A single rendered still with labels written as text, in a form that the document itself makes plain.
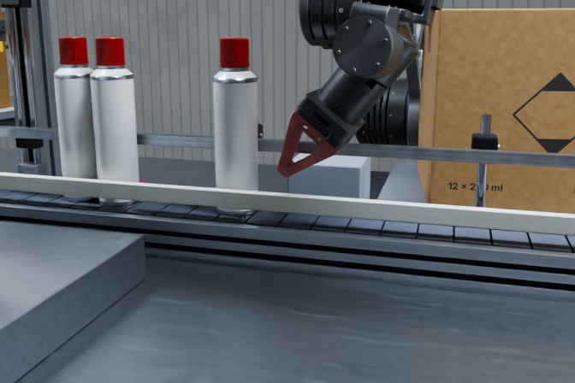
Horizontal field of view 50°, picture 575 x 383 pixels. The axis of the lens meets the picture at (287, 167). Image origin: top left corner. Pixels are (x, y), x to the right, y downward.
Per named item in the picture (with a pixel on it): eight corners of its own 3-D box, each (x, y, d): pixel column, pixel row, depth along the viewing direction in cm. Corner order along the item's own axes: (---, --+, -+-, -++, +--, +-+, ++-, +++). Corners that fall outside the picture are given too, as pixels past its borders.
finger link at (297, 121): (253, 158, 69) (305, 95, 66) (271, 147, 76) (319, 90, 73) (298, 198, 69) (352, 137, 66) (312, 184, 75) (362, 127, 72)
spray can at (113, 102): (90, 205, 76) (77, 38, 72) (112, 194, 81) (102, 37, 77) (127, 209, 75) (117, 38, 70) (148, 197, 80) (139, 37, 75)
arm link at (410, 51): (429, 46, 67) (391, 14, 68) (419, 42, 60) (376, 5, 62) (388, 95, 69) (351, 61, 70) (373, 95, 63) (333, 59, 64)
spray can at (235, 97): (209, 215, 73) (204, 38, 68) (225, 203, 77) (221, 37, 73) (251, 218, 71) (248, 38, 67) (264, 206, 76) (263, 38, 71)
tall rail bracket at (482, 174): (465, 259, 72) (474, 120, 68) (464, 239, 79) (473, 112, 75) (494, 262, 71) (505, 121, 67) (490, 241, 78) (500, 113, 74)
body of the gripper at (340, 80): (293, 107, 65) (338, 52, 62) (315, 97, 74) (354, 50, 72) (340, 148, 64) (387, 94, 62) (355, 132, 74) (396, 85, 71)
